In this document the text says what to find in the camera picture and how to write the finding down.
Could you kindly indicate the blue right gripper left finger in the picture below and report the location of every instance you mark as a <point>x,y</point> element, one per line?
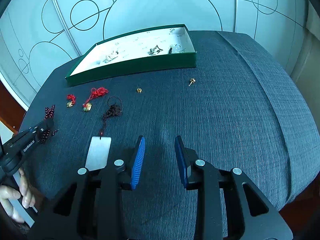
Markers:
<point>137,162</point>

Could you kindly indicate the green shallow jewelry box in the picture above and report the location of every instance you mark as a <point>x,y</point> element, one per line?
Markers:
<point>146,50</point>

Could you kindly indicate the white glass wardrobe doors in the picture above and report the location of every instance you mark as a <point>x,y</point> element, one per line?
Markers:
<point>37,36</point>

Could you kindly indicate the person's left hand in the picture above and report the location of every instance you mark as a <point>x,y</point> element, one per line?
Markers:
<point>28,198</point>

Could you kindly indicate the red tassel gold pendant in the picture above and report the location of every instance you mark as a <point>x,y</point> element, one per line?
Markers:
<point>95,93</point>

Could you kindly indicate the red cord gold charm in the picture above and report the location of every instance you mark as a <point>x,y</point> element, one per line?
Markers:
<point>71,100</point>

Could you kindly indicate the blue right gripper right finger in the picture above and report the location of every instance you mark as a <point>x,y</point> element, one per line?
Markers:
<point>183,161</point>

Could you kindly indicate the dark grey fabric cover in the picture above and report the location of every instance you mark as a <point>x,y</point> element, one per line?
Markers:
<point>242,111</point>

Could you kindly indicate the dark cord white jade pendant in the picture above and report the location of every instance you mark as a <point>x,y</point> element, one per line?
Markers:
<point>100,145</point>

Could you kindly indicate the small gold earring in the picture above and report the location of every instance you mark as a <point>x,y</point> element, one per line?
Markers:
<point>191,81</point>

